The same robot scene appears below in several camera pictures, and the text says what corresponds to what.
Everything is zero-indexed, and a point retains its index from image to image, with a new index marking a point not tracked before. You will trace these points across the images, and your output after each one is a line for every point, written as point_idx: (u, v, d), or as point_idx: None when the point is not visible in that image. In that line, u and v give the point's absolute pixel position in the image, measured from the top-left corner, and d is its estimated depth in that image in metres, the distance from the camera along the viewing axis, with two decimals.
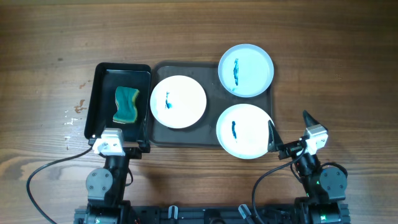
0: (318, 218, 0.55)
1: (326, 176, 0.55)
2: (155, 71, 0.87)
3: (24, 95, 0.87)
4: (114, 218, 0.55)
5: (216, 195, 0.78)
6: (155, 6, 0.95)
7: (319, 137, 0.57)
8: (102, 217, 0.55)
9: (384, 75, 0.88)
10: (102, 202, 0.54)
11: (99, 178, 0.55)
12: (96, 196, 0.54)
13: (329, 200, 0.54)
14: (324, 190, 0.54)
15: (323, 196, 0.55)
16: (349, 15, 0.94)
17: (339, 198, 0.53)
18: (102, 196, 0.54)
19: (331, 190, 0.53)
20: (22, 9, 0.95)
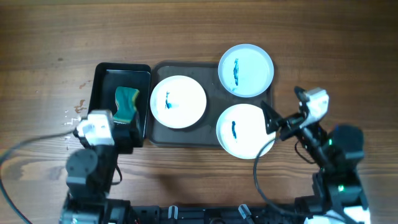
0: (336, 189, 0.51)
1: (339, 133, 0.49)
2: (155, 71, 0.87)
3: (24, 95, 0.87)
4: (93, 214, 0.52)
5: (216, 195, 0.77)
6: (155, 7, 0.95)
7: (320, 99, 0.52)
8: (81, 214, 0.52)
9: (384, 75, 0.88)
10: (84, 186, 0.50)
11: (81, 159, 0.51)
12: (78, 179, 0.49)
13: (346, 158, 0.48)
14: (339, 148, 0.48)
15: (338, 156, 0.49)
16: (348, 15, 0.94)
17: (357, 155, 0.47)
18: (84, 180, 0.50)
19: (347, 148, 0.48)
20: (23, 9, 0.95)
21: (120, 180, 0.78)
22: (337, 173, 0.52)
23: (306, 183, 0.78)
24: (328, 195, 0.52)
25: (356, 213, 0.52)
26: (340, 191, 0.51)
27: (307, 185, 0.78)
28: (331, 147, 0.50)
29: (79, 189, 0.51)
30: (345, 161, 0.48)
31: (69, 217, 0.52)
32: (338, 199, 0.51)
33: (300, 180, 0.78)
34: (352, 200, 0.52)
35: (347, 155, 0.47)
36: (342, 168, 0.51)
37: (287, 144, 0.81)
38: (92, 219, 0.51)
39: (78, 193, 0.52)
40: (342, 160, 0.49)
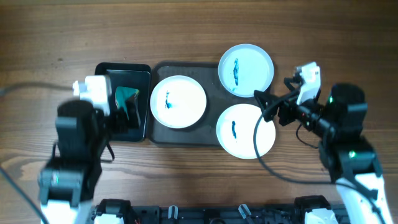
0: (346, 155, 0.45)
1: (338, 90, 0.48)
2: (155, 71, 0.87)
3: (23, 95, 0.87)
4: (76, 170, 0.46)
5: (216, 195, 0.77)
6: (155, 6, 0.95)
7: (312, 70, 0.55)
8: (62, 172, 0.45)
9: (384, 75, 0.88)
10: (73, 130, 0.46)
11: (70, 106, 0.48)
12: (66, 122, 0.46)
13: (350, 112, 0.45)
14: (341, 103, 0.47)
15: (342, 112, 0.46)
16: (348, 15, 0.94)
17: (359, 109, 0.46)
18: (73, 122, 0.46)
19: (349, 101, 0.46)
20: (22, 9, 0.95)
21: (120, 180, 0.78)
22: (344, 136, 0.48)
23: (306, 183, 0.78)
24: (337, 162, 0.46)
25: (369, 180, 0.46)
26: (350, 158, 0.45)
27: (307, 185, 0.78)
28: (331, 106, 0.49)
29: (69, 135, 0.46)
30: (346, 115, 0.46)
31: (51, 172, 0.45)
32: (349, 167, 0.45)
33: (300, 180, 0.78)
34: (362, 167, 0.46)
35: (347, 107, 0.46)
36: (347, 129, 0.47)
37: (287, 145, 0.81)
38: (74, 175, 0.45)
39: (69, 144, 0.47)
40: (344, 116, 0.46)
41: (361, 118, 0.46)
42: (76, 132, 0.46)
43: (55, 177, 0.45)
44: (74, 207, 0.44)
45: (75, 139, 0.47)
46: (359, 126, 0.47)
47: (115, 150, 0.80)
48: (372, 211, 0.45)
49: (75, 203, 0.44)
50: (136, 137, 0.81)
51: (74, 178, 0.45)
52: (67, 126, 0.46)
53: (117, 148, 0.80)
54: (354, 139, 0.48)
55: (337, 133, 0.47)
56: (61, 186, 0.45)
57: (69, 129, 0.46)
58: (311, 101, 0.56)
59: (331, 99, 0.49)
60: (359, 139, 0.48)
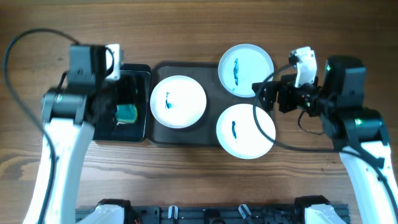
0: (352, 123, 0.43)
1: (336, 58, 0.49)
2: (155, 71, 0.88)
3: (23, 95, 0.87)
4: (79, 96, 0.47)
5: (216, 195, 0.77)
6: (155, 6, 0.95)
7: (307, 52, 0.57)
8: (67, 95, 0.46)
9: (384, 75, 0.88)
10: (85, 53, 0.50)
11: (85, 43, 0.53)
12: (80, 48, 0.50)
13: (347, 73, 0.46)
14: (337, 68, 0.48)
15: (339, 74, 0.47)
16: (349, 15, 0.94)
17: (356, 71, 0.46)
18: (86, 48, 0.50)
19: (346, 65, 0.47)
20: (22, 8, 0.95)
21: (120, 179, 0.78)
22: (346, 104, 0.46)
23: (306, 183, 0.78)
24: (341, 129, 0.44)
25: (377, 148, 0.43)
26: (356, 125, 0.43)
27: (307, 185, 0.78)
28: (330, 74, 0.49)
29: (81, 62, 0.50)
30: (346, 77, 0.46)
31: (55, 93, 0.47)
32: (354, 134, 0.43)
33: (300, 180, 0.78)
34: (370, 134, 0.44)
35: (344, 68, 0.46)
36: (347, 89, 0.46)
37: (287, 144, 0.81)
38: (78, 98, 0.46)
39: (79, 71, 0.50)
40: (342, 78, 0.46)
41: (360, 83, 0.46)
42: (89, 59, 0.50)
43: (59, 96, 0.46)
44: (78, 122, 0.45)
45: (86, 67, 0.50)
46: (360, 89, 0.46)
47: (115, 150, 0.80)
48: (378, 181, 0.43)
49: (80, 119, 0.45)
50: (137, 137, 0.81)
51: (79, 98, 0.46)
52: (81, 54, 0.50)
53: (117, 148, 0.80)
54: (358, 108, 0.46)
55: (338, 100, 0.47)
56: (66, 105, 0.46)
57: (83, 55, 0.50)
58: (310, 86, 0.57)
59: (329, 68, 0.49)
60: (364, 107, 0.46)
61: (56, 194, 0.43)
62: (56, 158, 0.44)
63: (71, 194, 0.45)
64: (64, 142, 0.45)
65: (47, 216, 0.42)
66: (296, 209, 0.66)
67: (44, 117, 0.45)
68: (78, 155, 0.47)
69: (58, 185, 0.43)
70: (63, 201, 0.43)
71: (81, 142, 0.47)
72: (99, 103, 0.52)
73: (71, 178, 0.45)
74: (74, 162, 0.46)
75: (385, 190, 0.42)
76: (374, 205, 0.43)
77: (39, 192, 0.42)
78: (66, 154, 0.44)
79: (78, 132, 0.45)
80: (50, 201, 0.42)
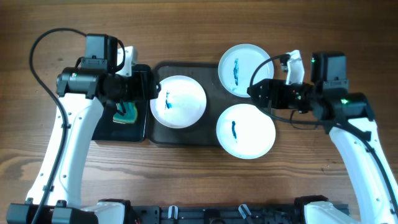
0: (338, 102, 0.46)
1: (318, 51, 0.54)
2: (155, 71, 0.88)
3: (23, 95, 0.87)
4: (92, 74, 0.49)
5: (216, 195, 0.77)
6: (155, 6, 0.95)
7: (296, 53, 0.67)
8: (81, 73, 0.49)
9: (384, 75, 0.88)
10: (101, 41, 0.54)
11: None
12: (97, 37, 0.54)
13: (330, 60, 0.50)
14: (320, 55, 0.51)
15: (322, 60, 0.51)
16: (349, 15, 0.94)
17: (337, 58, 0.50)
18: (103, 37, 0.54)
19: (329, 54, 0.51)
20: (22, 9, 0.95)
21: (120, 180, 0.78)
22: (332, 90, 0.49)
23: (306, 183, 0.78)
24: (329, 111, 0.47)
25: (362, 124, 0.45)
26: (343, 104, 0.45)
27: (307, 185, 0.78)
28: (315, 65, 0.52)
29: (95, 49, 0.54)
30: (326, 63, 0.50)
31: (70, 72, 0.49)
32: (342, 113, 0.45)
33: (300, 180, 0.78)
34: (356, 112, 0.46)
35: (328, 57, 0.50)
36: (330, 74, 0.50)
37: (287, 145, 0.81)
38: (91, 75, 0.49)
39: (93, 56, 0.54)
40: (324, 65, 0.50)
41: (342, 70, 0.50)
42: (102, 46, 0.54)
43: (74, 73, 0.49)
44: (91, 97, 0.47)
45: (99, 54, 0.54)
46: (342, 76, 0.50)
47: (115, 150, 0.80)
48: (365, 152, 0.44)
49: (91, 94, 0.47)
50: (137, 137, 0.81)
51: (92, 76, 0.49)
52: (96, 41, 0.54)
53: (117, 148, 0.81)
54: (344, 91, 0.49)
55: (323, 86, 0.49)
56: (79, 82, 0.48)
57: (97, 42, 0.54)
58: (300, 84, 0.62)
59: (312, 59, 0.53)
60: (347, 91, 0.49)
61: (66, 159, 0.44)
62: (68, 126, 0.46)
63: (80, 165, 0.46)
64: (76, 112, 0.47)
65: (55, 181, 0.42)
66: (296, 209, 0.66)
67: (58, 93, 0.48)
68: (87, 128, 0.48)
69: (68, 152, 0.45)
70: (72, 168, 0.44)
71: (92, 117, 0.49)
72: (110, 88, 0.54)
73: (81, 149, 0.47)
74: (85, 134, 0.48)
75: (373, 160, 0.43)
76: (362, 177, 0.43)
77: (50, 158, 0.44)
78: (78, 123, 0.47)
79: (89, 104, 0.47)
80: (59, 165, 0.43)
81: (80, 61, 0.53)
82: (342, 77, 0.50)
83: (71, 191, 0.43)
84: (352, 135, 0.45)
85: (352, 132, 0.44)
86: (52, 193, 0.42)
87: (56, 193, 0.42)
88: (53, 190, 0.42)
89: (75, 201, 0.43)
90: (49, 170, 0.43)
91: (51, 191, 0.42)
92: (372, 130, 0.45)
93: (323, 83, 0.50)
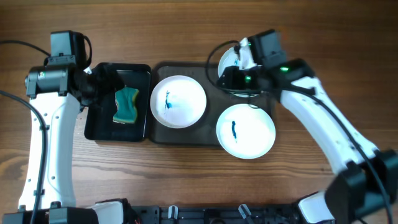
0: (280, 74, 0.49)
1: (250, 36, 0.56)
2: (155, 71, 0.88)
3: (23, 95, 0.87)
4: (60, 68, 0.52)
5: (216, 195, 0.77)
6: (155, 7, 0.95)
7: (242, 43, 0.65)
8: (49, 70, 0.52)
9: (384, 75, 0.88)
10: (66, 37, 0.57)
11: None
12: (60, 33, 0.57)
13: (262, 40, 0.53)
14: (253, 38, 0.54)
15: (255, 43, 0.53)
16: (348, 15, 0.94)
17: (267, 37, 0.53)
18: (65, 32, 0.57)
19: (259, 35, 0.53)
20: (22, 9, 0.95)
21: (120, 180, 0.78)
22: (272, 64, 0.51)
23: (306, 183, 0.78)
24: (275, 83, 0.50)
25: (306, 83, 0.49)
26: (285, 73, 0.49)
27: (307, 185, 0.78)
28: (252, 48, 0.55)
29: (61, 45, 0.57)
30: (261, 43, 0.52)
31: (38, 71, 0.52)
32: (285, 81, 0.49)
33: (300, 180, 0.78)
34: (298, 76, 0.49)
35: (259, 38, 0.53)
36: (267, 51, 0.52)
37: (287, 145, 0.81)
38: (60, 70, 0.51)
39: (60, 54, 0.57)
40: (259, 45, 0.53)
41: (276, 43, 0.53)
42: (68, 41, 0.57)
43: (42, 72, 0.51)
44: (63, 94, 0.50)
45: (66, 50, 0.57)
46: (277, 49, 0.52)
47: (115, 150, 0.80)
48: (315, 105, 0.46)
49: (63, 91, 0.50)
50: (137, 137, 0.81)
51: (61, 70, 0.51)
52: (61, 37, 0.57)
53: (117, 148, 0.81)
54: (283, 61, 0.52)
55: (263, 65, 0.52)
56: (48, 79, 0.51)
57: (63, 38, 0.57)
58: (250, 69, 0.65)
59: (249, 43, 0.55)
60: (286, 61, 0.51)
61: (51, 161, 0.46)
62: (46, 127, 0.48)
63: (68, 162, 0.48)
64: (51, 114, 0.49)
65: (44, 184, 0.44)
66: (296, 214, 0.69)
67: (30, 96, 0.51)
68: (67, 127, 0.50)
69: (52, 153, 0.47)
70: (58, 167, 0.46)
71: (68, 115, 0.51)
72: (82, 81, 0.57)
73: (65, 146, 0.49)
74: (66, 132, 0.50)
75: (323, 110, 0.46)
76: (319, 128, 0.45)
77: (35, 165, 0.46)
78: (55, 122, 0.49)
79: (63, 102, 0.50)
80: (45, 169, 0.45)
81: (47, 59, 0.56)
82: (278, 48, 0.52)
83: (62, 189, 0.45)
84: (300, 94, 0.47)
85: (298, 91, 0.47)
86: (44, 196, 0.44)
87: (47, 195, 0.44)
88: (45, 193, 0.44)
89: (68, 197, 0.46)
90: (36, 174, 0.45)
91: (43, 194, 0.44)
92: (315, 86, 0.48)
93: (262, 63, 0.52)
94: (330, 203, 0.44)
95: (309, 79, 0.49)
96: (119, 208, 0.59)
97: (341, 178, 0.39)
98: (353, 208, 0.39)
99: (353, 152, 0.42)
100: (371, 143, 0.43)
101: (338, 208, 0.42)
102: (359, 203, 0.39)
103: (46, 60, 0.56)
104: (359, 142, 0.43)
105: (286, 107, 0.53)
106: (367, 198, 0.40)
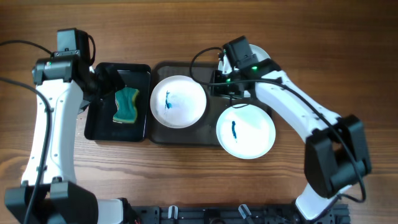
0: (252, 73, 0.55)
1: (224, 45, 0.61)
2: (155, 71, 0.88)
3: (24, 95, 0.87)
4: (66, 59, 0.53)
5: (216, 195, 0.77)
6: (155, 7, 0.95)
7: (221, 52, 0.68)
8: (55, 60, 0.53)
9: (384, 75, 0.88)
10: (71, 33, 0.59)
11: None
12: (65, 31, 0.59)
13: (235, 46, 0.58)
14: (227, 45, 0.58)
15: (230, 49, 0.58)
16: (348, 15, 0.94)
17: (240, 43, 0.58)
18: (71, 29, 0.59)
19: (232, 42, 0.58)
20: (22, 9, 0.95)
21: (120, 180, 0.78)
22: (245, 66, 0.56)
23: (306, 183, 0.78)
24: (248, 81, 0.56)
25: (273, 75, 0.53)
26: (255, 73, 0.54)
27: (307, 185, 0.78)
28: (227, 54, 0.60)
29: (66, 41, 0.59)
30: (235, 50, 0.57)
31: (44, 62, 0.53)
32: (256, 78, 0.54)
33: (300, 180, 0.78)
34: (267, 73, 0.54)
35: (232, 44, 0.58)
36: (240, 55, 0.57)
37: (287, 145, 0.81)
38: (65, 60, 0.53)
39: (66, 50, 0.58)
40: (233, 51, 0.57)
41: (248, 48, 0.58)
42: (74, 38, 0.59)
43: (48, 63, 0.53)
44: (68, 81, 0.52)
45: (71, 45, 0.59)
46: (249, 53, 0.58)
47: (115, 150, 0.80)
48: (282, 89, 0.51)
49: (68, 78, 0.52)
50: (137, 138, 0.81)
51: (66, 61, 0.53)
52: (68, 34, 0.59)
53: (117, 148, 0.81)
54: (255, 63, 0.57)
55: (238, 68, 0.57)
56: (54, 68, 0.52)
57: (68, 34, 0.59)
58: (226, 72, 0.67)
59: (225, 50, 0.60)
60: (258, 63, 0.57)
61: (55, 139, 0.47)
62: (51, 110, 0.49)
63: (69, 142, 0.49)
64: (57, 96, 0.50)
65: (47, 161, 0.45)
66: (296, 216, 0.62)
67: (35, 83, 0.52)
68: (71, 111, 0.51)
69: (56, 131, 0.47)
70: (61, 145, 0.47)
71: (72, 99, 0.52)
72: (86, 73, 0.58)
73: (68, 127, 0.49)
74: (69, 114, 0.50)
75: (290, 93, 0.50)
76: (288, 110, 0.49)
77: (39, 141, 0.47)
78: (60, 106, 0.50)
79: (68, 88, 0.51)
80: (48, 147, 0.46)
81: (53, 53, 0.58)
82: (250, 53, 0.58)
83: (64, 167, 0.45)
84: (268, 83, 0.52)
85: (267, 81, 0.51)
86: (46, 173, 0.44)
87: (50, 171, 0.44)
88: (47, 170, 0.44)
89: (70, 176, 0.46)
90: (40, 153, 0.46)
91: (45, 170, 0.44)
92: (281, 75, 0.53)
93: (238, 67, 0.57)
94: (310, 181, 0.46)
95: (277, 72, 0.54)
96: (119, 206, 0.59)
97: (310, 146, 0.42)
98: (329, 176, 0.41)
99: (319, 122, 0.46)
100: (333, 114, 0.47)
101: (318, 182, 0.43)
102: (333, 168, 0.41)
103: (52, 55, 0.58)
104: (323, 114, 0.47)
105: (260, 99, 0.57)
106: (339, 163, 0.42)
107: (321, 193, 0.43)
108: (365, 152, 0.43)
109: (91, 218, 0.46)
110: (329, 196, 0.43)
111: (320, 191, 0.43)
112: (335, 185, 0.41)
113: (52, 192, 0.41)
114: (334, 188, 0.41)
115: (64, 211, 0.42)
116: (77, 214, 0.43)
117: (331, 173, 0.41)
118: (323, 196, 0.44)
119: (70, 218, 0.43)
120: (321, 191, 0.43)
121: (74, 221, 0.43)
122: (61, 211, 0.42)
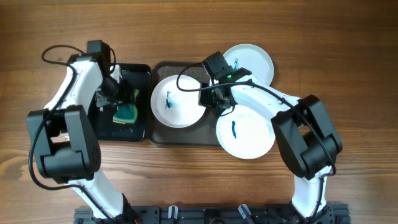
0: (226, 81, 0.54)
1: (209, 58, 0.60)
2: (155, 71, 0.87)
3: (23, 95, 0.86)
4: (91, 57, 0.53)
5: (216, 195, 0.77)
6: (155, 6, 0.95)
7: None
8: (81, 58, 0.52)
9: (384, 75, 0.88)
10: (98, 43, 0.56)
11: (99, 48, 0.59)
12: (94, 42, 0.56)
13: (210, 62, 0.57)
14: (206, 61, 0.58)
15: (208, 65, 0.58)
16: (348, 15, 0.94)
17: (216, 58, 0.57)
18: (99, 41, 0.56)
19: (210, 56, 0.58)
20: (22, 9, 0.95)
21: (120, 180, 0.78)
22: (221, 76, 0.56)
23: None
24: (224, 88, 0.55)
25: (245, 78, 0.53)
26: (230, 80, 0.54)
27: None
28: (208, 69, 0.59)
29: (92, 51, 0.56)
30: (211, 63, 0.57)
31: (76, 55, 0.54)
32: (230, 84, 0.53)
33: None
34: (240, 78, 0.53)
35: (208, 58, 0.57)
36: (214, 68, 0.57)
37: None
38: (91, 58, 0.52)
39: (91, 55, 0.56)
40: (210, 68, 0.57)
41: (224, 60, 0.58)
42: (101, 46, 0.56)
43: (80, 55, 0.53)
44: (93, 61, 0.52)
45: (96, 48, 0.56)
46: (226, 65, 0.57)
47: (115, 150, 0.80)
48: (252, 88, 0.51)
49: (93, 58, 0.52)
50: (137, 138, 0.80)
51: (91, 60, 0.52)
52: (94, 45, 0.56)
53: (117, 148, 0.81)
54: (231, 72, 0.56)
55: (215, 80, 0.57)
56: (83, 58, 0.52)
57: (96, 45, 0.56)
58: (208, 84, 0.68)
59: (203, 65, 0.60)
60: (234, 71, 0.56)
61: (76, 85, 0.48)
62: (78, 74, 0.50)
63: (86, 98, 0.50)
64: (83, 67, 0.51)
65: (68, 97, 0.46)
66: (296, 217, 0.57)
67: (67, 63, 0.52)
68: (91, 81, 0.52)
69: (78, 83, 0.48)
70: (81, 88, 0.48)
71: (94, 74, 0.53)
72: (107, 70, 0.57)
73: (87, 87, 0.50)
74: (91, 79, 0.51)
75: (259, 89, 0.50)
76: (260, 106, 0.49)
77: (63, 86, 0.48)
78: (84, 74, 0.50)
79: (92, 65, 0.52)
80: (71, 88, 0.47)
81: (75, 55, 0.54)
82: (226, 64, 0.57)
83: None
84: (239, 85, 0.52)
85: (239, 84, 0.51)
86: (65, 102, 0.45)
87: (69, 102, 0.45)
88: (67, 101, 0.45)
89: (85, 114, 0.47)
90: (60, 93, 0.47)
91: (64, 101, 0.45)
92: (251, 77, 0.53)
93: (216, 79, 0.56)
94: (288, 165, 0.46)
95: (247, 76, 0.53)
96: (119, 200, 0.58)
97: (275, 127, 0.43)
98: (302, 154, 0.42)
99: (283, 106, 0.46)
100: (296, 97, 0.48)
101: (293, 163, 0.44)
102: (303, 147, 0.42)
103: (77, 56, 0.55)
104: (286, 98, 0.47)
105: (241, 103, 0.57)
106: (309, 143, 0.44)
107: (299, 173, 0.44)
108: (331, 127, 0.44)
109: (96, 159, 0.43)
110: (306, 176, 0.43)
111: (298, 172, 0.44)
112: (309, 163, 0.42)
113: (67, 114, 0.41)
114: (308, 165, 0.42)
115: (73, 134, 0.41)
116: (84, 140, 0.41)
117: (303, 151, 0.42)
118: (302, 177, 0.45)
119: (75, 145, 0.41)
120: (298, 172, 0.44)
121: (79, 149, 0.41)
122: (71, 134, 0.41)
